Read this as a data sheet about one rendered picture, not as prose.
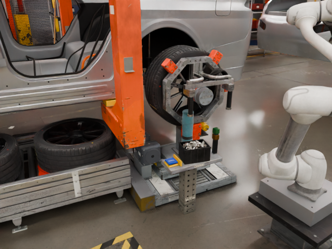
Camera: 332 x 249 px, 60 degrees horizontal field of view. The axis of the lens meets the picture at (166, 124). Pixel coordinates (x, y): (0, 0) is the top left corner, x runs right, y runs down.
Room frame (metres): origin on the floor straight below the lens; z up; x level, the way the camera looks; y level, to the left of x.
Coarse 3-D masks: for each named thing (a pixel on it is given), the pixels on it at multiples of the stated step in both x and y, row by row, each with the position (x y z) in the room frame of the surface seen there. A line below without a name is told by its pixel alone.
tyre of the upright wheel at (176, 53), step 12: (168, 48) 2.42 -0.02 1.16; (180, 48) 2.33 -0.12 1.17; (192, 48) 2.30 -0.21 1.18; (156, 60) 2.34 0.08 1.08; (156, 72) 2.22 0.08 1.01; (144, 84) 2.34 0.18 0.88; (156, 84) 2.16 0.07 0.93; (156, 96) 2.15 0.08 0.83; (156, 108) 2.18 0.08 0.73; (168, 120) 2.20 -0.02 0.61
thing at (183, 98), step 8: (208, 72) 2.44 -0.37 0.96; (184, 80) 2.28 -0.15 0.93; (208, 80) 2.39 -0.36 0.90; (208, 88) 2.47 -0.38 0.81; (184, 96) 2.29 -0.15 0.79; (176, 104) 2.27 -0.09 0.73; (200, 104) 2.36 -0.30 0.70; (208, 104) 2.37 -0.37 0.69; (176, 112) 2.35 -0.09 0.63; (200, 112) 2.33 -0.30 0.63
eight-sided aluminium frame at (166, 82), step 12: (180, 60) 2.20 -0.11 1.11; (192, 60) 2.19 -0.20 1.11; (204, 60) 2.24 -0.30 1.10; (168, 84) 2.10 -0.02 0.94; (168, 96) 2.11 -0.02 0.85; (216, 96) 2.35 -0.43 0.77; (168, 108) 2.10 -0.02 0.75; (216, 108) 2.30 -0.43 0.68; (180, 120) 2.15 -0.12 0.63; (204, 120) 2.25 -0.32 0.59
